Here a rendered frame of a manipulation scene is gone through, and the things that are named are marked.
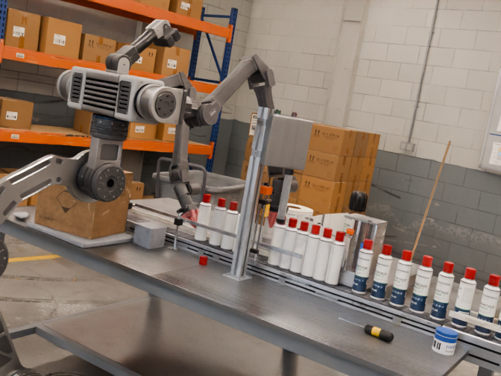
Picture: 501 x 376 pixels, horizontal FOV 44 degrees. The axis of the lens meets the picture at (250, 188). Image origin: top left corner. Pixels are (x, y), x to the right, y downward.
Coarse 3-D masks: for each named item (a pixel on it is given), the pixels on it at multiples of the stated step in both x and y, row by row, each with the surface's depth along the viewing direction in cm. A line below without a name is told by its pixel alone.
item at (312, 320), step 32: (96, 256) 243; (128, 256) 248; (160, 256) 256; (192, 256) 264; (192, 288) 222; (224, 288) 228; (256, 288) 235; (288, 288) 242; (256, 320) 203; (288, 320) 206; (320, 320) 211; (352, 320) 217; (384, 320) 223; (352, 352) 187; (384, 352) 192; (416, 352) 196
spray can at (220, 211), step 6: (222, 198) 266; (222, 204) 266; (216, 210) 265; (222, 210) 265; (216, 216) 265; (222, 216) 266; (216, 222) 266; (222, 222) 266; (222, 228) 267; (210, 234) 268; (216, 234) 266; (210, 240) 268; (216, 240) 267
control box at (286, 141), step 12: (276, 120) 232; (288, 120) 233; (300, 120) 235; (276, 132) 232; (288, 132) 234; (300, 132) 236; (264, 144) 235; (276, 144) 233; (288, 144) 235; (300, 144) 237; (264, 156) 234; (276, 156) 234; (288, 156) 236; (300, 156) 238; (288, 168) 237; (300, 168) 239
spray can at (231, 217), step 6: (234, 204) 262; (228, 210) 263; (234, 210) 262; (228, 216) 262; (234, 216) 262; (228, 222) 262; (234, 222) 262; (228, 228) 262; (234, 228) 263; (222, 240) 264; (228, 240) 263; (222, 246) 264; (228, 246) 263
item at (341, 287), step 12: (132, 216) 297; (168, 228) 285; (192, 240) 271; (228, 252) 261; (264, 264) 251; (300, 276) 243; (336, 288) 235; (348, 288) 238; (372, 300) 227; (384, 300) 230; (408, 312) 220; (444, 324) 214
